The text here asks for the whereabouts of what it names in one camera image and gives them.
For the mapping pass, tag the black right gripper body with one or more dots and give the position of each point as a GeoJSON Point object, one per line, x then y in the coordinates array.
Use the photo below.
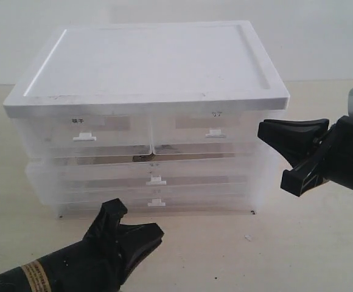
{"type": "Point", "coordinates": [337, 163]}

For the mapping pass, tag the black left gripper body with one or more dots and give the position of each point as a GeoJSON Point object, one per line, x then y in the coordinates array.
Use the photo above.
{"type": "Point", "coordinates": [92, 264]}

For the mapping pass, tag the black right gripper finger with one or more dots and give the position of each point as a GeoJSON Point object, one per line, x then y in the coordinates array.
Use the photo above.
{"type": "Point", "coordinates": [294, 140]}
{"type": "Point", "coordinates": [306, 166]}

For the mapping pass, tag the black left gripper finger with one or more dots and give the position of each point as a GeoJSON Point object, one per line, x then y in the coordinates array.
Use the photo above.
{"type": "Point", "coordinates": [134, 244]}
{"type": "Point", "coordinates": [105, 226]}

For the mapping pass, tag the translucent drawer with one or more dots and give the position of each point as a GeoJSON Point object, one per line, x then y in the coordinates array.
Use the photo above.
{"type": "Point", "coordinates": [139, 175]}
{"type": "Point", "coordinates": [211, 198]}
{"type": "Point", "coordinates": [208, 133]}
{"type": "Point", "coordinates": [85, 136]}

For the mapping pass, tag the key bunch with blue fob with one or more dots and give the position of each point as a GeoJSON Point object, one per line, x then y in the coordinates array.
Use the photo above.
{"type": "Point", "coordinates": [142, 158]}

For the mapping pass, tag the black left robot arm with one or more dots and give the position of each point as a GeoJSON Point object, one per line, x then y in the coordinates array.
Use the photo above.
{"type": "Point", "coordinates": [28, 277]}

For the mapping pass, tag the white plastic drawer cabinet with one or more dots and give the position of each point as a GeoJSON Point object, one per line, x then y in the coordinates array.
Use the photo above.
{"type": "Point", "coordinates": [154, 70]}

